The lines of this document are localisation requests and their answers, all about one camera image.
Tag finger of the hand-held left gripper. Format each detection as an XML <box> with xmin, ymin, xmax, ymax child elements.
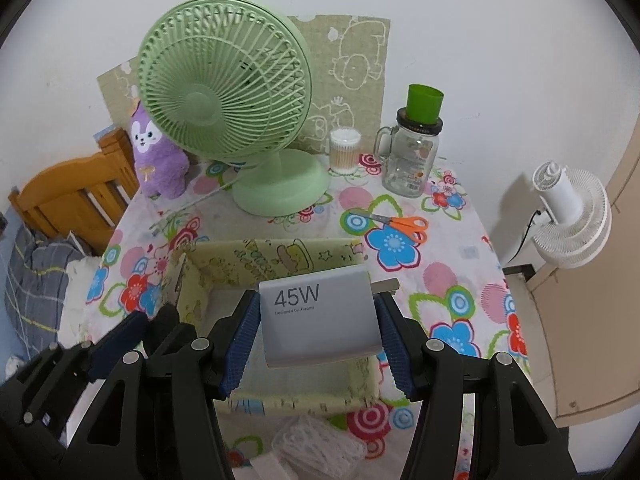
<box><xmin>147</xmin><ymin>304</ymin><xmax>198</xmax><ymax>361</ymax></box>
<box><xmin>0</xmin><ymin>310</ymin><xmax>148</xmax><ymax>456</ymax></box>

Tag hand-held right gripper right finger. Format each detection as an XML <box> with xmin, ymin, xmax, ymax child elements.
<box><xmin>372</xmin><ymin>292</ymin><xmax>566</xmax><ymax>480</ymax></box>

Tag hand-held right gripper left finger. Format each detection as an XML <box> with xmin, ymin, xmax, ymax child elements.
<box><xmin>65</xmin><ymin>287</ymin><xmax>261</xmax><ymax>480</ymax></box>

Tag white charger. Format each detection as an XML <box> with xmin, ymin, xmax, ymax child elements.
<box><xmin>257</xmin><ymin>266</ymin><xmax>401</xmax><ymax>371</ymax></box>

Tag yellow printed fabric storage box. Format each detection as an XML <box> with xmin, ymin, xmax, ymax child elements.
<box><xmin>160</xmin><ymin>237</ymin><xmax>386</xmax><ymax>416</ymax></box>

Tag clear bag of white items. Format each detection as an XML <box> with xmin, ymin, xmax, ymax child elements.
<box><xmin>270</xmin><ymin>415</ymin><xmax>368</xmax><ymax>478</ymax></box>

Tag white fluffy blanket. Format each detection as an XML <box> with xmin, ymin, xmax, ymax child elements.
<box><xmin>60</xmin><ymin>255</ymin><xmax>108</xmax><ymax>346</ymax></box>

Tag grey plaid bedding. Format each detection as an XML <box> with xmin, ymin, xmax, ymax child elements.
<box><xmin>2</xmin><ymin>225</ymin><xmax>101</xmax><ymax>356</ymax></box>

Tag purple plush toy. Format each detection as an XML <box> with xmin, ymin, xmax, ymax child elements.
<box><xmin>129</xmin><ymin>101</ymin><xmax>191</xmax><ymax>200</ymax></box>

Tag wooden chair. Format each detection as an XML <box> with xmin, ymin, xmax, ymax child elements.
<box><xmin>7</xmin><ymin>127</ymin><xmax>141</xmax><ymax>256</ymax></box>

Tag glass jar mug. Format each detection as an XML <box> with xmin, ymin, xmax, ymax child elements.
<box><xmin>374</xmin><ymin>122</ymin><xmax>435</xmax><ymax>197</ymax></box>

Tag beige door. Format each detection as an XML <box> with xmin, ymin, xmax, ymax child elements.
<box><xmin>502</xmin><ymin>110</ymin><xmax>640</xmax><ymax>431</ymax></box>

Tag blue flat object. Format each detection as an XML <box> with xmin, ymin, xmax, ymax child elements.
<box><xmin>92</xmin><ymin>122</ymin><xmax>123</xmax><ymax>143</ymax></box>

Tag cotton swab container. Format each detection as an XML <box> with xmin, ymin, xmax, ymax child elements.
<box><xmin>327</xmin><ymin>128</ymin><xmax>363</xmax><ymax>176</ymax></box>

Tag green desk fan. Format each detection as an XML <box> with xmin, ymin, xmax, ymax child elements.
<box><xmin>136</xmin><ymin>0</ymin><xmax>332</xmax><ymax>218</ymax></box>

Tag green plastic cup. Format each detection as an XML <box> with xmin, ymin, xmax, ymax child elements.
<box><xmin>404</xmin><ymin>84</ymin><xmax>445</xmax><ymax>123</ymax></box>

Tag orange handled scissors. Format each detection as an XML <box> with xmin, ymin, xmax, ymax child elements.
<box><xmin>348</xmin><ymin>208</ymin><xmax>430</xmax><ymax>246</ymax></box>

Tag black fan cable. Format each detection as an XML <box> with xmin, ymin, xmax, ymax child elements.
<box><xmin>502</xmin><ymin>207</ymin><xmax>546</xmax><ymax>266</ymax></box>

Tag black jar lid ring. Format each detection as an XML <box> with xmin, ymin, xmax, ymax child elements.
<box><xmin>396</xmin><ymin>107</ymin><xmax>443</xmax><ymax>136</ymax></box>

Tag white wall fan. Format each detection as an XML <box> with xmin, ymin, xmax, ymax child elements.
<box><xmin>530</xmin><ymin>160</ymin><xmax>613</xmax><ymax>268</ymax></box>

